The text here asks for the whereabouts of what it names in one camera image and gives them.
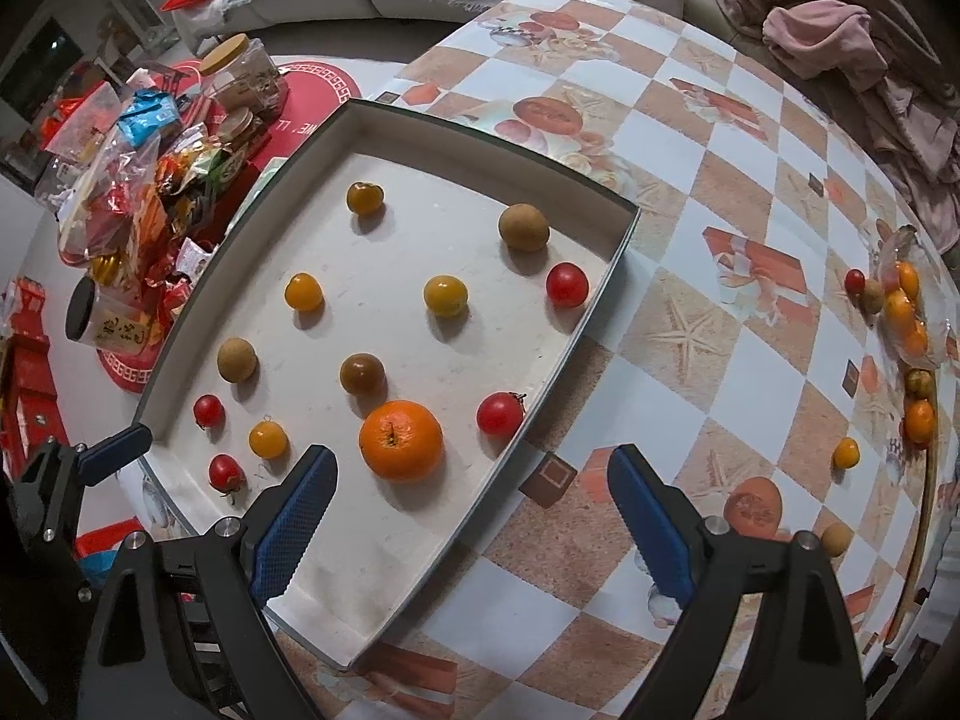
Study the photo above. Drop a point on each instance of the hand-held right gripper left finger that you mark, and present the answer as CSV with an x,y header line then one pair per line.
x,y
289,532

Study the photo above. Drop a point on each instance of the blue snack packet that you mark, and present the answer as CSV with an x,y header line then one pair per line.
x,y
150,120

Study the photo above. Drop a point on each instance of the red round mat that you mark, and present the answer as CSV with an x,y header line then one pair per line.
x,y
315,101
124,373

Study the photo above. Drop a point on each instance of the clear plastic bag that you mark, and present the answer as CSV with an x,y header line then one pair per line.
x,y
896,247

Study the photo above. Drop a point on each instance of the small glass jar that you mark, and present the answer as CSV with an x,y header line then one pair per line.
x,y
240,131

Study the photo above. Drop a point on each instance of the pink blanket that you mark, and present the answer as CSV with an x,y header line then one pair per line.
x,y
825,22

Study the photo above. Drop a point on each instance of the large orange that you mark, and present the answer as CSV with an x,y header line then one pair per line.
x,y
400,440

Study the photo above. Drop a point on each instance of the yellow cherry tomato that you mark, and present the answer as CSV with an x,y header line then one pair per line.
x,y
845,453
445,295
365,197
268,439
303,292

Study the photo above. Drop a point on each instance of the black lid jar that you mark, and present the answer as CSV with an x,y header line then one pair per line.
x,y
112,326

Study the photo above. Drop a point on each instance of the pile of snack packets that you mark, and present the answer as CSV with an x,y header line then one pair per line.
x,y
127,195

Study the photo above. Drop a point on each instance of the small orange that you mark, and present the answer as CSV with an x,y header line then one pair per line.
x,y
898,311
907,279
919,420
916,339

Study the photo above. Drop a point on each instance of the white shallow tray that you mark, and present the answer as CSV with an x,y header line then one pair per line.
x,y
435,225

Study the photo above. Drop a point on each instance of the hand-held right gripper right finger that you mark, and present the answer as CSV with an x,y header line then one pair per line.
x,y
649,532

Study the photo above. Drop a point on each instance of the red box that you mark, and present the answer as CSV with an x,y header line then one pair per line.
x,y
30,382

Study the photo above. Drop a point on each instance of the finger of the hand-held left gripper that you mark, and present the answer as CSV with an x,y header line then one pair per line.
x,y
112,454

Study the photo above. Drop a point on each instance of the checkered plastic tablecloth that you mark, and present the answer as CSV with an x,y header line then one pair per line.
x,y
675,277

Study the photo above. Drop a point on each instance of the clear jar with wooden lid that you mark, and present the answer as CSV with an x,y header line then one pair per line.
x,y
244,82

